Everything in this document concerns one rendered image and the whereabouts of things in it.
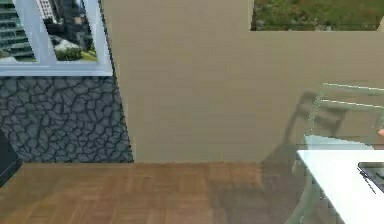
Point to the pale green chair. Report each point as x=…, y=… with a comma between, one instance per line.
x=336, y=106

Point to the window with green view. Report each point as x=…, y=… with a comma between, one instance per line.
x=316, y=15

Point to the white table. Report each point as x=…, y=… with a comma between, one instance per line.
x=340, y=186

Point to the white framed window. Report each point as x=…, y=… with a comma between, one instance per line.
x=43, y=40

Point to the black cabinet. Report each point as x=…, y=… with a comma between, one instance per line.
x=7, y=161

